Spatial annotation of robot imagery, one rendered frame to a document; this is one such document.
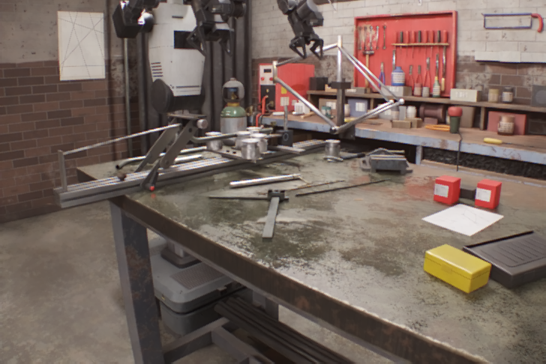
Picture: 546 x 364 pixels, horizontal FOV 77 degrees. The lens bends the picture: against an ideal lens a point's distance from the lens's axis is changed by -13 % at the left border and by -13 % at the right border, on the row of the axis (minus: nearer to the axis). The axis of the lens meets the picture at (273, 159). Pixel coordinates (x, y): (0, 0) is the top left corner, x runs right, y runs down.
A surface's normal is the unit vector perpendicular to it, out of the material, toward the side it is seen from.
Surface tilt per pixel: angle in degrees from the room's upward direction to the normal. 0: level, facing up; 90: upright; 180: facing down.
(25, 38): 90
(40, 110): 90
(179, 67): 90
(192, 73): 90
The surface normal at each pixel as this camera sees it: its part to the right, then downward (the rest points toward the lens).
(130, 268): 0.71, 0.15
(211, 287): 0.50, -0.58
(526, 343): 0.00, -0.98
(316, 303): -0.71, 0.15
